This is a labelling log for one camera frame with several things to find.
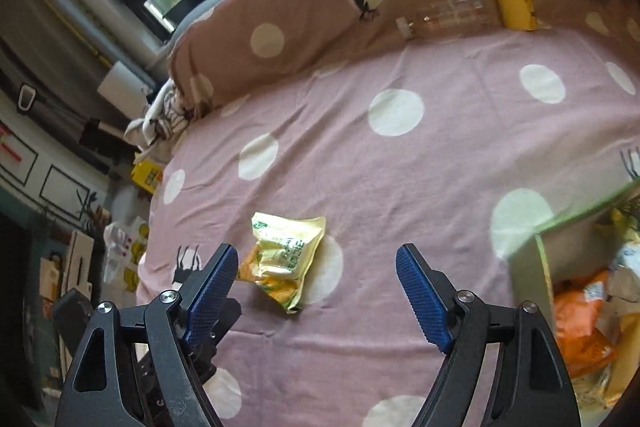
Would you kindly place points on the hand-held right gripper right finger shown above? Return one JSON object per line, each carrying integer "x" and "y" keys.
{"x": 425, "y": 302}

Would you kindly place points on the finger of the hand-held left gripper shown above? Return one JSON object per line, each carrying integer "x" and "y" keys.
{"x": 227, "y": 314}

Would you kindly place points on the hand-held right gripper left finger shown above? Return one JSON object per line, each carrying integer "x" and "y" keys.
{"x": 210, "y": 297}

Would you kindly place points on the yellow snack packet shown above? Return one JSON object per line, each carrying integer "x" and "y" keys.
{"x": 280, "y": 252}

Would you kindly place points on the green cardboard box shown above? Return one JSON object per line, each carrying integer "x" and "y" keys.
{"x": 530, "y": 267}

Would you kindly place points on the orange snack packet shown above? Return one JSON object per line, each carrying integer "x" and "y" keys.
{"x": 580, "y": 327}

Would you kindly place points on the gold crinkled snack packet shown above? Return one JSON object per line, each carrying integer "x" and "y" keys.
{"x": 625, "y": 219}

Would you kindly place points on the white plastic bag yellow print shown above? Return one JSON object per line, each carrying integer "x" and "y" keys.
{"x": 122, "y": 252}

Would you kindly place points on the pink polka dot bed sheet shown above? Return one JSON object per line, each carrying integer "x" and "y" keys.
{"x": 450, "y": 157}

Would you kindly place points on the striped white cloth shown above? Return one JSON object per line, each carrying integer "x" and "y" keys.
{"x": 160, "y": 122}

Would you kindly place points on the white paper roll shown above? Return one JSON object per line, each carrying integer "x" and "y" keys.
{"x": 117, "y": 87}

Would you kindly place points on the clear plastic bottle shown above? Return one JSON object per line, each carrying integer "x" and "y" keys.
{"x": 450, "y": 17}

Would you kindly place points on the grey pipe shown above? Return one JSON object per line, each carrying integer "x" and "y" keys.
{"x": 100, "y": 22}

